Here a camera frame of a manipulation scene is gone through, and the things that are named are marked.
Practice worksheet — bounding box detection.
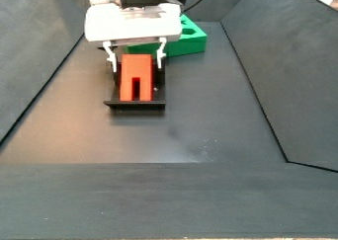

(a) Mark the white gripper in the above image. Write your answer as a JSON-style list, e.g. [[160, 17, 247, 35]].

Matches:
[[84, 3, 182, 73]]

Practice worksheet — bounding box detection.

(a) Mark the red double-square block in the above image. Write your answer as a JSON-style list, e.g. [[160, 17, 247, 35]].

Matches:
[[120, 54, 154, 102]]

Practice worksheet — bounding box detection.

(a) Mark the green shape-sorting board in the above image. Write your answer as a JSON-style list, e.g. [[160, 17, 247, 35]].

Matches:
[[124, 15, 207, 57]]

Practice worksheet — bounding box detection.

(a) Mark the black L-shaped cradle stand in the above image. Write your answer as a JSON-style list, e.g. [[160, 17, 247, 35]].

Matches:
[[104, 59, 167, 109]]

